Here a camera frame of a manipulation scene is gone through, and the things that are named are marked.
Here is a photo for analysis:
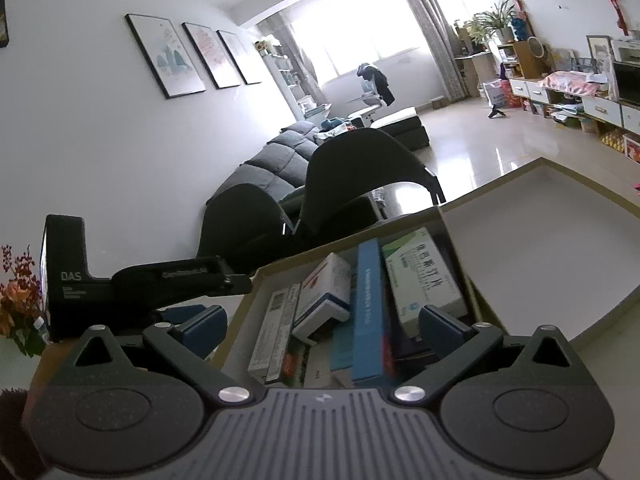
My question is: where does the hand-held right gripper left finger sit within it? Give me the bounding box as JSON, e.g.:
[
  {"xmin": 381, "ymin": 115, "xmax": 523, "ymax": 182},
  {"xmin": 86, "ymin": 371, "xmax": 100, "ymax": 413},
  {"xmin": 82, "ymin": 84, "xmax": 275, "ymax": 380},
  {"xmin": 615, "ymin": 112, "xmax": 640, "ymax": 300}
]
[{"xmin": 74, "ymin": 304, "xmax": 254, "ymax": 407}]

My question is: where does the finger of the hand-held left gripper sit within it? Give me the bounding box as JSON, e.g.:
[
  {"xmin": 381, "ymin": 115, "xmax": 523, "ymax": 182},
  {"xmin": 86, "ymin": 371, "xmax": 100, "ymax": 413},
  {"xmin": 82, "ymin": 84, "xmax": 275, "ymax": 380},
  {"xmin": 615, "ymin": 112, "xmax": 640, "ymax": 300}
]
[
  {"xmin": 221, "ymin": 273, "xmax": 254, "ymax": 297},
  {"xmin": 151, "ymin": 303, "xmax": 209, "ymax": 326}
]

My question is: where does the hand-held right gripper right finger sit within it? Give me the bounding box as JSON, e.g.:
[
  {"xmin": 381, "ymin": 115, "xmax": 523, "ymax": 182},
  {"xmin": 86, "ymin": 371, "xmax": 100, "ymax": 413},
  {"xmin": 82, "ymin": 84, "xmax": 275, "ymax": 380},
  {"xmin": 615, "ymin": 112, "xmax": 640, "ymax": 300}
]
[{"xmin": 391, "ymin": 304, "xmax": 571, "ymax": 407}]

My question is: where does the cardboard box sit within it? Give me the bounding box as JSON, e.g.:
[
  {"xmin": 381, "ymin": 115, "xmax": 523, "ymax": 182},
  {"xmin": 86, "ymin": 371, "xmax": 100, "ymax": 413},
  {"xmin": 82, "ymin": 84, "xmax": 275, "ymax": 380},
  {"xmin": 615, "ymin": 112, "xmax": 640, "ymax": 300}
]
[{"xmin": 212, "ymin": 205, "xmax": 507, "ymax": 392}]

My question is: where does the white blue medicine box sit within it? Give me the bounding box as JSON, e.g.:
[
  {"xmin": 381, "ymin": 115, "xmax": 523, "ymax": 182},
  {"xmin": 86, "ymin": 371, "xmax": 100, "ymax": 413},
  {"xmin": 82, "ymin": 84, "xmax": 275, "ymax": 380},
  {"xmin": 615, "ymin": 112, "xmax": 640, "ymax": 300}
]
[{"xmin": 247, "ymin": 285, "xmax": 296, "ymax": 384}]

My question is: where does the white green medicine box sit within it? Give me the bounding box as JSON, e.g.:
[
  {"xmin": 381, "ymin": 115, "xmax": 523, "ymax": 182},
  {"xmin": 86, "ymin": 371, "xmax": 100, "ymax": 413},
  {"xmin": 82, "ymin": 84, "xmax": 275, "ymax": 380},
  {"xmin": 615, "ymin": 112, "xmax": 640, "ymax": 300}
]
[{"xmin": 381, "ymin": 226, "xmax": 467, "ymax": 339}]

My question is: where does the blue cartoon medicine box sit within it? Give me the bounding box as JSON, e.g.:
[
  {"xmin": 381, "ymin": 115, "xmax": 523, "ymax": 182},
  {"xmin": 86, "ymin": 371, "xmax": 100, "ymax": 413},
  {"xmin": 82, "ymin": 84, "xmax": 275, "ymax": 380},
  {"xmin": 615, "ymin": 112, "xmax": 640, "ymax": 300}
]
[{"xmin": 350, "ymin": 237, "xmax": 397, "ymax": 387}]

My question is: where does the small white red box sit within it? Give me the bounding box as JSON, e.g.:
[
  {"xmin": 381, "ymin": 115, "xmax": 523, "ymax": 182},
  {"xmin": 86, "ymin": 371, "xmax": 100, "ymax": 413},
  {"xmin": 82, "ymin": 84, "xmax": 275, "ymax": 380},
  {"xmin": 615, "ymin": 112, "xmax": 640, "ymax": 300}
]
[{"xmin": 291, "ymin": 252, "xmax": 353, "ymax": 344}]

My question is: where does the teal white medicine box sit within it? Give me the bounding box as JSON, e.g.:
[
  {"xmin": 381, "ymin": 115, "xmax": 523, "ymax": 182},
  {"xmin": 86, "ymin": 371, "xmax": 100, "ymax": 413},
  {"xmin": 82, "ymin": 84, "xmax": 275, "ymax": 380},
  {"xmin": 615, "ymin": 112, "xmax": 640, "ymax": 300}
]
[{"xmin": 329, "ymin": 317, "xmax": 359, "ymax": 387}]

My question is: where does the cardboard box lid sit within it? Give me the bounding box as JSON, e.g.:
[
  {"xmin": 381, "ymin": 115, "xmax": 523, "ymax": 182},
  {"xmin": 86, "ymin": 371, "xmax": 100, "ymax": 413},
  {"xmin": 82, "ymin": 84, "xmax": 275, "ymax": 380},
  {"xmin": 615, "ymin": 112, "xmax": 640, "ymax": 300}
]
[{"xmin": 439, "ymin": 156, "xmax": 640, "ymax": 357}]

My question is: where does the white marble desktop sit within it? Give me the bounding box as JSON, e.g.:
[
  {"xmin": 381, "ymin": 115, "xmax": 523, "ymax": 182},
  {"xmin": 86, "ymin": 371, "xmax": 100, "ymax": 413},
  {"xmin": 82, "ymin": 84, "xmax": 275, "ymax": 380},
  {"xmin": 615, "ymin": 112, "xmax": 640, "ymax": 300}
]
[{"xmin": 0, "ymin": 290, "xmax": 640, "ymax": 461}]

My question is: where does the plastic water bottle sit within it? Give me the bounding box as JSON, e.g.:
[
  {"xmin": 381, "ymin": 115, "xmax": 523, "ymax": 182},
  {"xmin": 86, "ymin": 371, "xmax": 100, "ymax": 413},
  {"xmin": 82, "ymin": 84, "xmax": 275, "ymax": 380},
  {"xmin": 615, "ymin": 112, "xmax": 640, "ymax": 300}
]
[{"xmin": 32, "ymin": 316, "xmax": 52, "ymax": 347}]

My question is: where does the flower bouquet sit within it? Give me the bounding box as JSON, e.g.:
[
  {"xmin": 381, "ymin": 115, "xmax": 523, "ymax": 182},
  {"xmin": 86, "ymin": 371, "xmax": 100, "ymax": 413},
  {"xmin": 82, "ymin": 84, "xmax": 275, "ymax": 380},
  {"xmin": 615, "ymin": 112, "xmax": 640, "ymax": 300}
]
[{"xmin": 0, "ymin": 244, "xmax": 49, "ymax": 359}]

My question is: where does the dark dining chair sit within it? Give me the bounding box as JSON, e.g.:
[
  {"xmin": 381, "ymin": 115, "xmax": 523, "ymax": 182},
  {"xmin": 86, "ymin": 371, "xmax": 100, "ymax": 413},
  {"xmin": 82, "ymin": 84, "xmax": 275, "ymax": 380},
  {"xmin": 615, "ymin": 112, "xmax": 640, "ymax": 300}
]
[
  {"xmin": 197, "ymin": 183, "xmax": 302, "ymax": 272},
  {"xmin": 297, "ymin": 127, "xmax": 447, "ymax": 242}
]

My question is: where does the grey sofa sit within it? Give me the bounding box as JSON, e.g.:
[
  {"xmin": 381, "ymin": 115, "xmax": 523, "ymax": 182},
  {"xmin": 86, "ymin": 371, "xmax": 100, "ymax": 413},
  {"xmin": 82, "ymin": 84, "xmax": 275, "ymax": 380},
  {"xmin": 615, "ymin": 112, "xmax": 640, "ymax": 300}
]
[{"xmin": 207, "ymin": 107, "xmax": 432, "ymax": 207}]

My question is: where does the white bookshelf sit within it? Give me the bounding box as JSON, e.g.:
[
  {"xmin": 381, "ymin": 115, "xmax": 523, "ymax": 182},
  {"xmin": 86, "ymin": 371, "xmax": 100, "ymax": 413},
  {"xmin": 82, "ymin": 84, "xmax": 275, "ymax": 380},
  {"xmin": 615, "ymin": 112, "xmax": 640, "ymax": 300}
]
[{"xmin": 260, "ymin": 40, "xmax": 332, "ymax": 122}]

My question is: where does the white office chair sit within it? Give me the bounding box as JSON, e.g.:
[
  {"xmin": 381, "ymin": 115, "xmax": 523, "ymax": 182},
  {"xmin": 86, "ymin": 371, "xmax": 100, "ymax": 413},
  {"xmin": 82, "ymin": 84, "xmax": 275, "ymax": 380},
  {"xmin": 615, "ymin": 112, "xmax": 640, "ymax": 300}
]
[{"xmin": 346, "ymin": 62, "xmax": 394, "ymax": 122}]

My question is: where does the grey curtain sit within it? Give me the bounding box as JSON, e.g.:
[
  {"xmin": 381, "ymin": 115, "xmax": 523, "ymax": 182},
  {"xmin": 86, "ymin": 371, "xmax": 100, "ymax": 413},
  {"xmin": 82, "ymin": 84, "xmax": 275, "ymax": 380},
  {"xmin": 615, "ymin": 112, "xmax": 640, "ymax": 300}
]
[
  {"xmin": 390, "ymin": 0, "xmax": 469, "ymax": 104},
  {"xmin": 256, "ymin": 12, "xmax": 327, "ymax": 107}
]

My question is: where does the white TV cabinet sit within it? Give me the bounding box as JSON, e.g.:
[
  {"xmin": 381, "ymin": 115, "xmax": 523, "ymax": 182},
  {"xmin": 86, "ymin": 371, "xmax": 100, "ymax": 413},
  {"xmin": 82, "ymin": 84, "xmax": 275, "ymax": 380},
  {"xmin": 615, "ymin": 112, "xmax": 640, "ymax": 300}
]
[{"xmin": 507, "ymin": 72, "xmax": 640, "ymax": 137}]

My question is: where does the wooden shelf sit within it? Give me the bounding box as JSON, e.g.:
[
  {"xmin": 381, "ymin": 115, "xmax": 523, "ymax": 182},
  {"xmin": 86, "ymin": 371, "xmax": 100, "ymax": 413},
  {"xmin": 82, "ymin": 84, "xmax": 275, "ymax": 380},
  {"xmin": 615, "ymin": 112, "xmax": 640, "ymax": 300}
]
[{"xmin": 497, "ymin": 40, "xmax": 547, "ymax": 82}]

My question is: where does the pink floral cloth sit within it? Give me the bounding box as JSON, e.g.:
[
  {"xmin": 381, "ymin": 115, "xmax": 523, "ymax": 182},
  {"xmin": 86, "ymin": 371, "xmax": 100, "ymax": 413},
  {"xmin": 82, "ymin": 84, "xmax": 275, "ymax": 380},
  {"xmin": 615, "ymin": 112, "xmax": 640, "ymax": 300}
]
[{"xmin": 541, "ymin": 70, "xmax": 602, "ymax": 97}]

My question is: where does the potted plant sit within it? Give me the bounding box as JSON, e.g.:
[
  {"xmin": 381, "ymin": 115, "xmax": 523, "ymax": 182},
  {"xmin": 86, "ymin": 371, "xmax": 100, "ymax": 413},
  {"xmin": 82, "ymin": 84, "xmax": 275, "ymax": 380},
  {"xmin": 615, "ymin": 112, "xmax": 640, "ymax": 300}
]
[{"xmin": 467, "ymin": 0, "xmax": 522, "ymax": 44}]

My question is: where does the microwave oven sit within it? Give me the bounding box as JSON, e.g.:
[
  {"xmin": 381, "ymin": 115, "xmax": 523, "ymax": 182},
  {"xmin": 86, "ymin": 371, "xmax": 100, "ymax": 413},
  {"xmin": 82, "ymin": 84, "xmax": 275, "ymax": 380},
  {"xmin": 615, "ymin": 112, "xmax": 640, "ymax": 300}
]
[{"xmin": 610, "ymin": 37, "xmax": 640, "ymax": 109}]

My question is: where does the small standing framed picture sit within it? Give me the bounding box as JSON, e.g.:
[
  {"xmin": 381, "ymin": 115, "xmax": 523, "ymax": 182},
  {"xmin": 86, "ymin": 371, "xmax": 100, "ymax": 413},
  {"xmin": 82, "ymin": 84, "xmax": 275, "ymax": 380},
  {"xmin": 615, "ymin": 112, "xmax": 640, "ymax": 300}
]
[{"xmin": 586, "ymin": 35, "xmax": 614, "ymax": 74}]

